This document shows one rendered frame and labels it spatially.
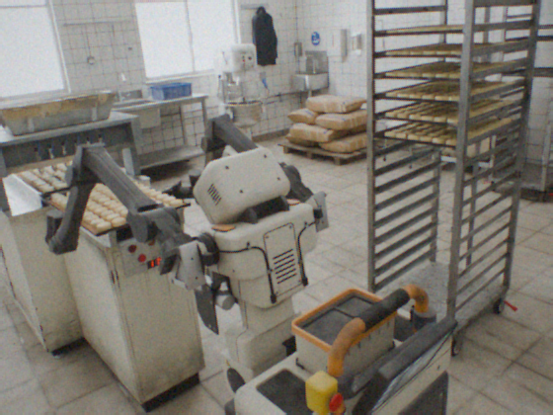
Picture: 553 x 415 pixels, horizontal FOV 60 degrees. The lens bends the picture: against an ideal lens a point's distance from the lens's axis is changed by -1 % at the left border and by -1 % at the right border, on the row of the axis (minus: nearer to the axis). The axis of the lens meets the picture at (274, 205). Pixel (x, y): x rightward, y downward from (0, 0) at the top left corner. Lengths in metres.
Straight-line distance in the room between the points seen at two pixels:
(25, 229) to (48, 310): 0.45
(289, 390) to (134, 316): 1.06
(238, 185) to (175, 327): 1.12
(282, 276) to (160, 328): 1.00
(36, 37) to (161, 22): 1.45
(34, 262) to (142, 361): 0.77
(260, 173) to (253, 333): 0.44
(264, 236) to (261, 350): 0.35
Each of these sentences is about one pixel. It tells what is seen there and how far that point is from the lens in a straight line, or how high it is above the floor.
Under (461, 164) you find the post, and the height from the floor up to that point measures 0.99.
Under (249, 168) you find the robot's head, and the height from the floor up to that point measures 1.23.
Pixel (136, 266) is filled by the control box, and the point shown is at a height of 0.73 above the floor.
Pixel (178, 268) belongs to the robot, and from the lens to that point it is 1.19.
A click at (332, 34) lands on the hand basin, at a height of 1.41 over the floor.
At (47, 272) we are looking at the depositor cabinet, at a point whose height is 0.51.
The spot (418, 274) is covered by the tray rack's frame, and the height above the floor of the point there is 0.15.
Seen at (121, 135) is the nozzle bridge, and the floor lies 1.08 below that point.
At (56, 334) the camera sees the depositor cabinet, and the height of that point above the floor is 0.17.
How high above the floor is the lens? 1.56
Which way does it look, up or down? 21 degrees down
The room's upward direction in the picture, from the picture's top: 4 degrees counter-clockwise
